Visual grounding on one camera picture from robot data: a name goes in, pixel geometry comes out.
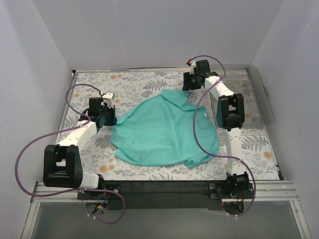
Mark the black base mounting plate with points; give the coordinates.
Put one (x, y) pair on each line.
(171, 194)

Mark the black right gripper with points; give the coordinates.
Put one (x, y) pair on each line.
(187, 81)

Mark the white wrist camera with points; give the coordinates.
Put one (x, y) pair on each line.
(192, 64)
(108, 99)

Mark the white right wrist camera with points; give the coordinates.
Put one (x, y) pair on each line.
(192, 64)

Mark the teal green t-shirt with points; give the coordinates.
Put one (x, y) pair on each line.
(165, 130)

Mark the floral patterned table mat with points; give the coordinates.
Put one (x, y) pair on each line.
(131, 88)

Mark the clear plastic bin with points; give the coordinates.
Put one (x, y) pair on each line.
(246, 80)

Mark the aluminium frame rail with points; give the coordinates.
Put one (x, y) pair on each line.
(266, 191)

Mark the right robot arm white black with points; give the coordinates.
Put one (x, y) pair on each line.
(230, 117)

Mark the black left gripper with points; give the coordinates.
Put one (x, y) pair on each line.
(109, 116)

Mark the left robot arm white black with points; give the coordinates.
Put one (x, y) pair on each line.
(62, 162)

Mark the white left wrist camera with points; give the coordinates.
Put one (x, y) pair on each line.
(108, 99)

